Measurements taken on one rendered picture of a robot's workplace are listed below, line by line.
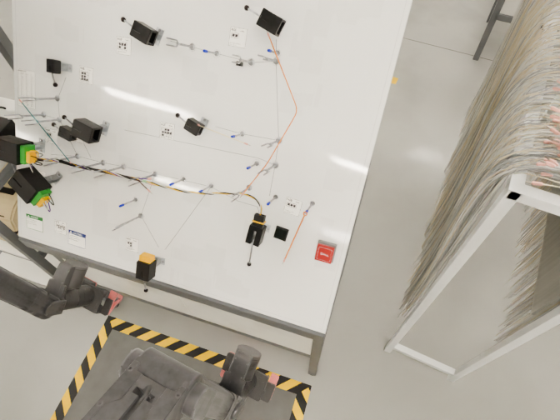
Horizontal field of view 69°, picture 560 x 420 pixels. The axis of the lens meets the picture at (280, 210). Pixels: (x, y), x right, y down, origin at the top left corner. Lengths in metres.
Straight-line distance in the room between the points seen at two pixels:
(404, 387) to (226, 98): 1.65
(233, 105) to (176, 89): 0.18
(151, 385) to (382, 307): 1.92
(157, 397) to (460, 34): 3.86
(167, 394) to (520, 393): 2.11
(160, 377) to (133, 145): 0.96
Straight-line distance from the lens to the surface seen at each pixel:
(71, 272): 1.14
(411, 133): 3.09
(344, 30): 1.15
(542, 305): 1.62
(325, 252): 1.19
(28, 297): 1.06
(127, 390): 0.53
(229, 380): 0.95
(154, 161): 1.35
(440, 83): 3.54
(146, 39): 1.23
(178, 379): 0.53
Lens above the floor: 2.18
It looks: 58 degrees down
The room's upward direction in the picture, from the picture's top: 3 degrees counter-clockwise
